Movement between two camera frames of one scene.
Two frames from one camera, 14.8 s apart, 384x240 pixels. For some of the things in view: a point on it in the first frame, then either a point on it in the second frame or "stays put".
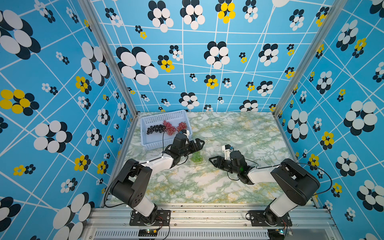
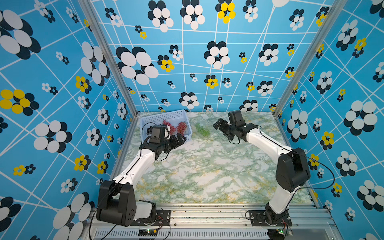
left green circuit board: [147, 232] stays put
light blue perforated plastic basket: [162, 140] stays put
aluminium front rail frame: [211, 222] stays put
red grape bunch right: [182, 126] stays put
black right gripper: [218, 158] → [218, 123]
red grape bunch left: [170, 129] stays put
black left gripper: [199, 147] → [175, 144]
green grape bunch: [197, 158] → [201, 130]
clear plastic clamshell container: [197, 158] → [203, 129]
